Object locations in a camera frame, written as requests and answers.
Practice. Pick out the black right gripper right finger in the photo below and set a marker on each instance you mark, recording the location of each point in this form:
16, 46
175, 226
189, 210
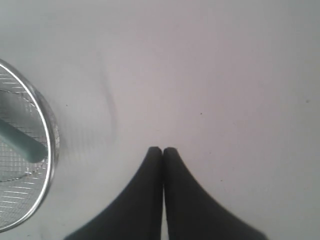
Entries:
191, 213

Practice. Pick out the oval wire mesh basket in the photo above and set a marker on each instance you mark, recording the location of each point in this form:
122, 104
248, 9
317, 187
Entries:
23, 185

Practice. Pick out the teal handled peeler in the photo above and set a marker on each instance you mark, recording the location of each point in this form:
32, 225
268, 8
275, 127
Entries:
30, 149

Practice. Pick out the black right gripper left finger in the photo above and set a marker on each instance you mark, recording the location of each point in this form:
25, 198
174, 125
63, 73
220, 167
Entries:
136, 214

